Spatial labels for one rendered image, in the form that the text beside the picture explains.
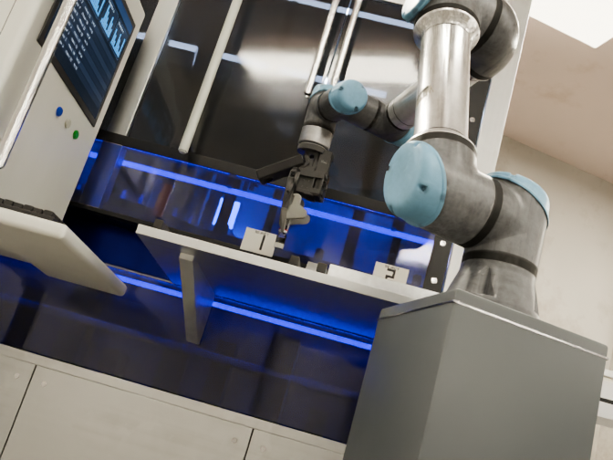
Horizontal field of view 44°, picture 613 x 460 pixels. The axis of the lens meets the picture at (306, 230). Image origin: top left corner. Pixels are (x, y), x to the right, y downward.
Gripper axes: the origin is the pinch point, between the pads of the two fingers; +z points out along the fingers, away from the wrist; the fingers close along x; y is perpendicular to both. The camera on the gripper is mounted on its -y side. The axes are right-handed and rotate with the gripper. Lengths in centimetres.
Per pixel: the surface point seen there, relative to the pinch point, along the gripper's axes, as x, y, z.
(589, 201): 374, 122, -151
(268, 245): 18.1, -6.3, 1.3
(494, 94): 28, 40, -55
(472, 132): 27, 37, -43
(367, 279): -15.1, 23.5, 10.0
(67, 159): -3, -55, -4
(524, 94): 285, 58, -180
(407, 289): -14.2, 31.7, 9.9
